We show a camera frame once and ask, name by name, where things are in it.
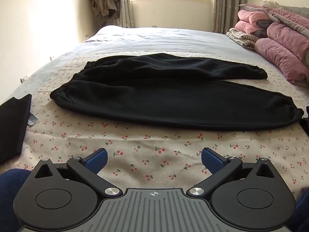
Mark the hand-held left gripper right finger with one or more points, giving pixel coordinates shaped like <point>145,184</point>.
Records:
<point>213,161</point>

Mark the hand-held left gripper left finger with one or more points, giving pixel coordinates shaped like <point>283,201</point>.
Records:
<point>97,161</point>

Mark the black pants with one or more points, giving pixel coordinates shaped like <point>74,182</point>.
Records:
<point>169,96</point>

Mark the cherry print bed sheet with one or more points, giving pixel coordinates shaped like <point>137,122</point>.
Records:
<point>149,145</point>

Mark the large pink quilt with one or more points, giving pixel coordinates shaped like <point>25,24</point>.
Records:
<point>282,46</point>

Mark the small grey wrapper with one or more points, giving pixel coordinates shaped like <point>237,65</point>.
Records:
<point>32,120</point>

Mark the black folded cloth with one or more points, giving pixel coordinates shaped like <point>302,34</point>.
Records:
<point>14,125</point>

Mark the person's left leg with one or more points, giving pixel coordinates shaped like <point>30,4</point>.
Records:
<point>12,198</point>

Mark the person's leg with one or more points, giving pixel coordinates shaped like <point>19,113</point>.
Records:
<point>12,198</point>
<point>303,212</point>

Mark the striped blanket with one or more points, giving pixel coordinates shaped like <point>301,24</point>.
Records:
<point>242,38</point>

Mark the person's right leg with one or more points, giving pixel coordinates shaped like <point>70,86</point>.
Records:
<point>303,212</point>

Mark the folded pink quilt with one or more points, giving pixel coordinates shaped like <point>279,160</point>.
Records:
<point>248,19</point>

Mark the patterned curtain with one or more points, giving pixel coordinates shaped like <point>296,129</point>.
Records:
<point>126,4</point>
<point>227,4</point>

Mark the grey bed sheet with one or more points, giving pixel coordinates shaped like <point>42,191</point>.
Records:
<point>157,38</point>

